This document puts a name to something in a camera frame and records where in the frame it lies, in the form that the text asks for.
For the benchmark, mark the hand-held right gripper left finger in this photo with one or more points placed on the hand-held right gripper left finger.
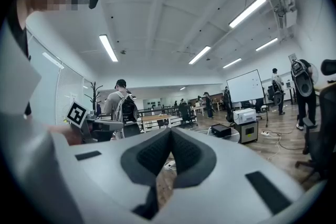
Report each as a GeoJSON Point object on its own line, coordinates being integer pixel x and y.
{"type": "Point", "coordinates": [105, 178]}

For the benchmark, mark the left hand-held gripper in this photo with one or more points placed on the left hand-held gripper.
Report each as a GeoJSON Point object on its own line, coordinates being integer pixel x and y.
{"type": "Point", "coordinates": [102, 126]}

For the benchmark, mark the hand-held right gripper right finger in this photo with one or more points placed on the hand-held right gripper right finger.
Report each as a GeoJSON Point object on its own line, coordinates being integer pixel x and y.
{"type": "Point", "coordinates": [225, 191]}

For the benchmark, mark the black coat rack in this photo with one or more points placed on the black coat rack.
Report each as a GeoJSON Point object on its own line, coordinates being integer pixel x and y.
{"type": "Point", "coordinates": [94, 97]}

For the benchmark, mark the wooden table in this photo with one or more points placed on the wooden table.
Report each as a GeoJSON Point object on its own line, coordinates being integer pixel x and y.
{"type": "Point", "coordinates": [155, 118]}

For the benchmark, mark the black box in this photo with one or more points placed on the black box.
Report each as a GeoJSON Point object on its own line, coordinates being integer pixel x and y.
{"type": "Point", "coordinates": [220, 129]}

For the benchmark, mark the small grey cabinet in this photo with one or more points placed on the small grey cabinet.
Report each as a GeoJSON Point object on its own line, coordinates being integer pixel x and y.
{"type": "Point", "coordinates": [248, 132]}

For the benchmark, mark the white printer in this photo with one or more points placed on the white printer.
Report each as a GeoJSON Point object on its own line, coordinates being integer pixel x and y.
{"type": "Point", "coordinates": [244, 115]}

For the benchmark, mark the long ceiling light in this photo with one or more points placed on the long ceiling light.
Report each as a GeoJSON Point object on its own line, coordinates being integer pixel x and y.
{"type": "Point", "coordinates": [266, 44]}
{"type": "Point", "coordinates": [232, 63]}
{"type": "Point", "coordinates": [247, 11]}
{"type": "Point", "coordinates": [108, 47]}
{"type": "Point", "coordinates": [199, 55]}

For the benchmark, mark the black office chair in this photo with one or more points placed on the black office chair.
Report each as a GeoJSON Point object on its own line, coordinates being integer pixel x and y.
{"type": "Point", "coordinates": [321, 139]}
{"type": "Point", "coordinates": [186, 114]}

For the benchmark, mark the white whiteboard on stand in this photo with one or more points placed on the white whiteboard on stand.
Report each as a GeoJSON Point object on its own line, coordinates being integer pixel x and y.
{"type": "Point", "coordinates": [245, 86]}

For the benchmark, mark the standing fan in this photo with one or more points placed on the standing fan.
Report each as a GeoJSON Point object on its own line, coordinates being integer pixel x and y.
{"type": "Point", "coordinates": [314, 73]}

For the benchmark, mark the white ceiling unit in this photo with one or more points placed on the white ceiling unit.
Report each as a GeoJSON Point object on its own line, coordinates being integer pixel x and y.
{"type": "Point", "coordinates": [287, 17]}

